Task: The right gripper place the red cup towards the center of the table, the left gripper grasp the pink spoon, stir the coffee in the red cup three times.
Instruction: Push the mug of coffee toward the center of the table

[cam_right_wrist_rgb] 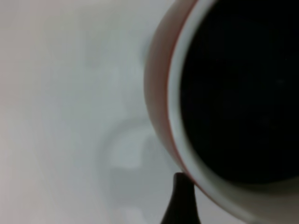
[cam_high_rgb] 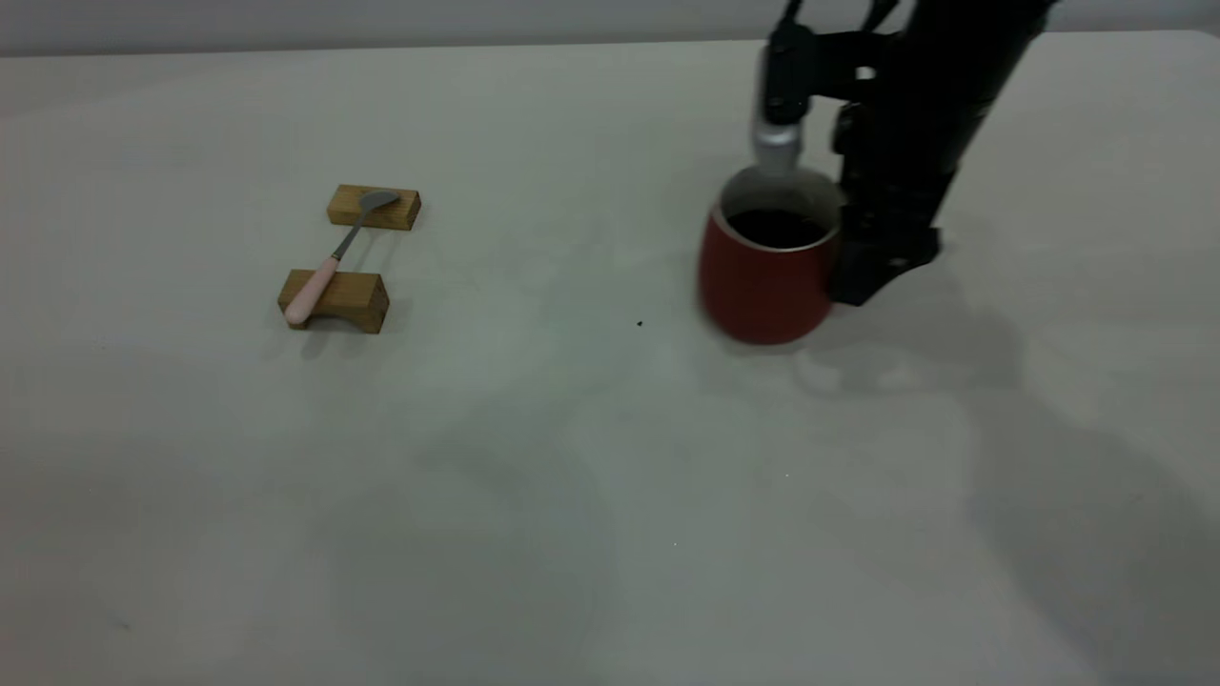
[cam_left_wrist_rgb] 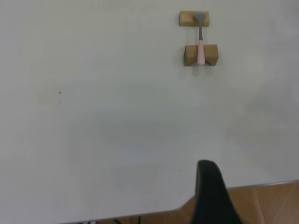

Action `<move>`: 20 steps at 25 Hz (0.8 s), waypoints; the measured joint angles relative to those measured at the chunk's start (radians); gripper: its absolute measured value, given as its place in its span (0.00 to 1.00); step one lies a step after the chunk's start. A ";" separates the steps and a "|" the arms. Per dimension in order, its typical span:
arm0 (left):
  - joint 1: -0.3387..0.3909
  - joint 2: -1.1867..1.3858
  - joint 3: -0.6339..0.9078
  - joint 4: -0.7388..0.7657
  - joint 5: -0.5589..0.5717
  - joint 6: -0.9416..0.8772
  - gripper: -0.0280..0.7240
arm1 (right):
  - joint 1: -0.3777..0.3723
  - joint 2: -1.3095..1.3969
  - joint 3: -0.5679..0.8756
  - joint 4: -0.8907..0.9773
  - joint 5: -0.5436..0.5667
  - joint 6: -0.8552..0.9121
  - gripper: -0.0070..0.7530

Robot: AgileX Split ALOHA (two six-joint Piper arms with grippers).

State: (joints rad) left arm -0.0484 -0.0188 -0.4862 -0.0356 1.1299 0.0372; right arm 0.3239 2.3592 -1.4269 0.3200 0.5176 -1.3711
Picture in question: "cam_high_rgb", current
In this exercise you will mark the arched wooden block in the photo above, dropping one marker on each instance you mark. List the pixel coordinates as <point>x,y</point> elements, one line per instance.
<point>357,303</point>

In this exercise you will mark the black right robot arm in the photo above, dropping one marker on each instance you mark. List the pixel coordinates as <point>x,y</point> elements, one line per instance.
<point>982,17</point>

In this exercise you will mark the flat rectangular wooden block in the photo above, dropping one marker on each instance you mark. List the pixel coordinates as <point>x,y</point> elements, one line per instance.
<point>396,214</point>

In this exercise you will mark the red ceramic mug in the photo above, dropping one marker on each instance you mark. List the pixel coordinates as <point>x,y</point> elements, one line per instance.
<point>762,295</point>

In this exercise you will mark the right wrist camera silver lens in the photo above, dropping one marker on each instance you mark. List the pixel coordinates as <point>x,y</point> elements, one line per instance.
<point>783,86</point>

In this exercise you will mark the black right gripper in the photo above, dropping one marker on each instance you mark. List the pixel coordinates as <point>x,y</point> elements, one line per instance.
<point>925,114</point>

